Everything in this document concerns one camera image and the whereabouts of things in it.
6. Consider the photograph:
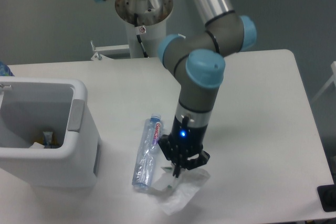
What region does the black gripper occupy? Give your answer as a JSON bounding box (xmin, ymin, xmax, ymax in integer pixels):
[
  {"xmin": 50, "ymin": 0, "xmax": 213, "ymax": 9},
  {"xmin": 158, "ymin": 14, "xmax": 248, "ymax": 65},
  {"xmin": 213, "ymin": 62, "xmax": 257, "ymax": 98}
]
[{"xmin": 158, "ymin": 118, "xmax": 210, "ymax": 177}]

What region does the clear plastic bag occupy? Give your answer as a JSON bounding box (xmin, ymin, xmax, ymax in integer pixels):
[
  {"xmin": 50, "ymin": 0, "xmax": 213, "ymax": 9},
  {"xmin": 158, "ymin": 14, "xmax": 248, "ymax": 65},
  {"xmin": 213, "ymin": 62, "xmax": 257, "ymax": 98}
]
[{"xmin": 149, "ymin": 166, "xmax": 211, "ymax": 216}]

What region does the crushed clear plastic water bottle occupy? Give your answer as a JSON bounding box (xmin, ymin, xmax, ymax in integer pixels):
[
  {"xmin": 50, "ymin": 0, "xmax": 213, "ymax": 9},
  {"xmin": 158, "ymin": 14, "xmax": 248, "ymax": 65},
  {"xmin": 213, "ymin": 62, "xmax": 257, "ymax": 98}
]
[{"xmin": 132, "ymin": 113, "xmax": 163, "ymax": 190}]

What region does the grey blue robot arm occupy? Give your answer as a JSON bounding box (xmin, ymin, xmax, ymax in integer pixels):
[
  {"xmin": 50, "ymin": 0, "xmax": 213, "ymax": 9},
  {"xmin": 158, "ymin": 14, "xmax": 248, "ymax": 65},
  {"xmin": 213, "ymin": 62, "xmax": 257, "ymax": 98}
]
[{"xmin": 95, "ymin": 0, "xmax": 257, "ymax": 177}]

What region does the small tube in trash can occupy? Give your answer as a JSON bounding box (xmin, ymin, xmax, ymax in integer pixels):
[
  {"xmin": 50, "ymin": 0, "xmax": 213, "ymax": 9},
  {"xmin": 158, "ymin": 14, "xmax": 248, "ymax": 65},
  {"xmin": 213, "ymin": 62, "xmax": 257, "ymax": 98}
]
[{"xmin": 43, "ymin": 131, "xmax": 54, "ymax": 147}]

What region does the white paper in trash can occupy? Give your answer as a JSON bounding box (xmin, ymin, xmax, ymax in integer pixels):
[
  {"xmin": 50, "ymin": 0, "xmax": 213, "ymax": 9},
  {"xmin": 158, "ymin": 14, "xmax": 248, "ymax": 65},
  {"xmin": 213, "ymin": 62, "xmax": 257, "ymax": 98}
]
[{"xmin": 29, "ymin": 142, "xmax": 45, "ymax": 149}]

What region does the white plastic trash can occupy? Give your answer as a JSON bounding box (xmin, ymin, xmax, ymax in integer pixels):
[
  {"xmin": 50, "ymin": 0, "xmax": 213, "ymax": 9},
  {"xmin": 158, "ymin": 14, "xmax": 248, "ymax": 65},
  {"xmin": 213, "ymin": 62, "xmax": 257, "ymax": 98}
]
[{"xmin": 1, "ymin": 77, "xmax": 101, "ymax": 188}]

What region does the black device at table edge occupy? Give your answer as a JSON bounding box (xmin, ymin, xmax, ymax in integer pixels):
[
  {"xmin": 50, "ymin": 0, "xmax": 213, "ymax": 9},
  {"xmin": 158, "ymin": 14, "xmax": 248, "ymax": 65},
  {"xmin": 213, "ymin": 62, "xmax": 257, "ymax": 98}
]
[{"xmin": 317, "ymin": 184, "xmax": 335, "ymax": 212}]

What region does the blue patterned object at left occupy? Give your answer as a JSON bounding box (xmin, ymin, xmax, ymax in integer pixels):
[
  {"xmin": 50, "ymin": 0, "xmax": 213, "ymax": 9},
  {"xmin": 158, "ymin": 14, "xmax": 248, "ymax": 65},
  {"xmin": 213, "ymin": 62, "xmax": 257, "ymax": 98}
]
[{"xmin": 0, "ymin": 61, "xmax": 15, "ymax": 77}]

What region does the white pedestal base frame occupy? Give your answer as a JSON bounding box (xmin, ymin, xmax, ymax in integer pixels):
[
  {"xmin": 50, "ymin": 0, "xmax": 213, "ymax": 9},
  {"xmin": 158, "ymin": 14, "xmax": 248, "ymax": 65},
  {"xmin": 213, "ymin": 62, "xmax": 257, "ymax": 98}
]
[{"xmin": 90, "ymin": 33, "xmax": 187, "ymax": 61}]

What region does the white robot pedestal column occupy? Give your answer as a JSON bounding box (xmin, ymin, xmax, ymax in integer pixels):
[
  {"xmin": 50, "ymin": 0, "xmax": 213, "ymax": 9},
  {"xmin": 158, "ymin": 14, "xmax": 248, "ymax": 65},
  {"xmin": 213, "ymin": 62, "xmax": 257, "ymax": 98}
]
[{"xmin": 114, "ymin": 0, "xmax": 174, "ymax": 58}]

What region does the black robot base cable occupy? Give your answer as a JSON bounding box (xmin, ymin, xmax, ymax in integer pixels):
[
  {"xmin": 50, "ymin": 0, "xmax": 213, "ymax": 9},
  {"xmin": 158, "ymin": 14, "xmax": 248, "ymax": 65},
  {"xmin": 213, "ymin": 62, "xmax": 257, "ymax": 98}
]
[{"xmin": 133, "ymin": 13, "xmax": 149, "ymax": 58}]

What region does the white frame at right edge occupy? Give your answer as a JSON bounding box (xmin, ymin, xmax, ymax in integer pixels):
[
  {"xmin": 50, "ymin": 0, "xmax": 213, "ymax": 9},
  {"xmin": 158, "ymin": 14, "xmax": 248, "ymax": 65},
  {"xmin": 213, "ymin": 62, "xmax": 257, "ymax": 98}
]
[{"xmin": 311, "ymin": 61, "xmax": 335, "ymax": 103}]

